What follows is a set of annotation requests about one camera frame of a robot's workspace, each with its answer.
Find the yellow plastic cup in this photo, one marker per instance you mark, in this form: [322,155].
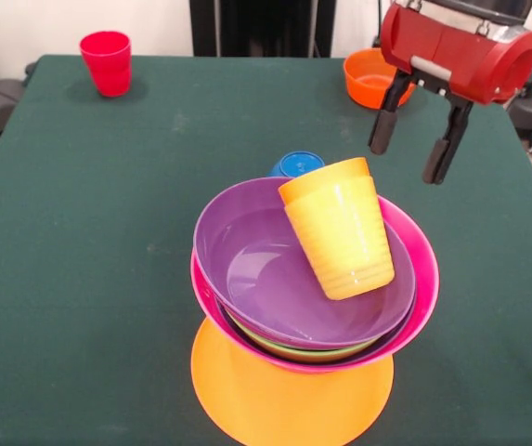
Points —
[344,251]

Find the large orange plastic bowl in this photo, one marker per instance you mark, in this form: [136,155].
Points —
[270,404]

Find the red plastic cup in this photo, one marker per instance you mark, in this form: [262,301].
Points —
[105,65]

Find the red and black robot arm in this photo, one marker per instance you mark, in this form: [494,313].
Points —
[470,9]

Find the purple plastic bowl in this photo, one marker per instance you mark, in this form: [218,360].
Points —
[405,327]
[247,260]

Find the light green plastic bowl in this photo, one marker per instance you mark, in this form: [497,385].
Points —
[261,344]

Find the blue plastic bowl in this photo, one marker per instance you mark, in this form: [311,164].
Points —
[293,165]

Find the orange plastic cup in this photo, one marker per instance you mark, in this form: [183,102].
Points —
[326,183]

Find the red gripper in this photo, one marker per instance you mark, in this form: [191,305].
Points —
[460,60]

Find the small red-orange plastic bowl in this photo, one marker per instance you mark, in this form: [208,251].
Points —
[363,88]

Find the dark green tablecloth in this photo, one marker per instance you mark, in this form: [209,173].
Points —
[61,302]

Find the large pink plastic bowl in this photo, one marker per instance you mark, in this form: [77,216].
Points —
[428,279]

